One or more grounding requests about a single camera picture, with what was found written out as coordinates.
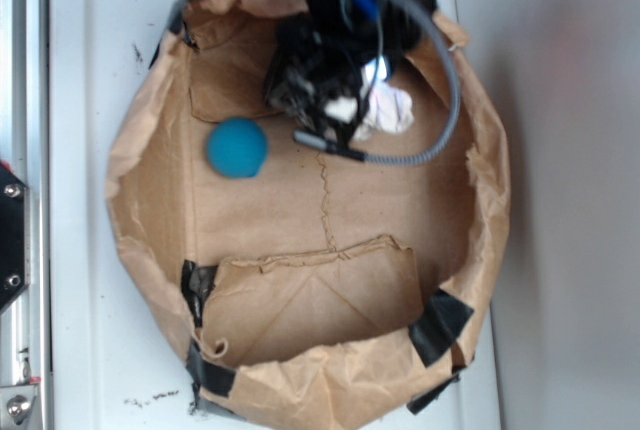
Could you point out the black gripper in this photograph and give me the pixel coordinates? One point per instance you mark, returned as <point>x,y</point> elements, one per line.
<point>327,52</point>

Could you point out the white paper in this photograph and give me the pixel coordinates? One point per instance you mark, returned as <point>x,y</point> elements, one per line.
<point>390,111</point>

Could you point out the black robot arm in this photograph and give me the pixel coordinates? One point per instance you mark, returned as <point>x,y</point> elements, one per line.
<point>321,52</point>

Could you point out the blue textured ball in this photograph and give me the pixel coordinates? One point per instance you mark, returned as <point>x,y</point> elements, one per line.
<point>237,148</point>

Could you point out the brown paper bag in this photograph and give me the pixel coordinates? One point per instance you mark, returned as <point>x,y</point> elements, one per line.
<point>321,293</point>

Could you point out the aluminium frame rail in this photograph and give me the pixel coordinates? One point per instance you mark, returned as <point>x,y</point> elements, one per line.
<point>26,395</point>

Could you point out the black metal bracket plate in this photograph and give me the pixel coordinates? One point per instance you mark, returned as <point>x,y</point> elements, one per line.
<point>15,273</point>

